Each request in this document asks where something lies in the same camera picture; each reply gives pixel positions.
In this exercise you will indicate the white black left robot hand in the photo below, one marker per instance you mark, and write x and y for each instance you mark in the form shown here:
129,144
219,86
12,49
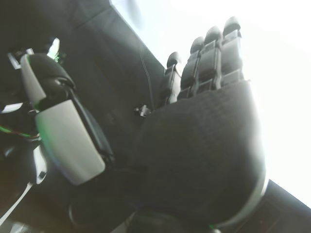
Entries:
199,150

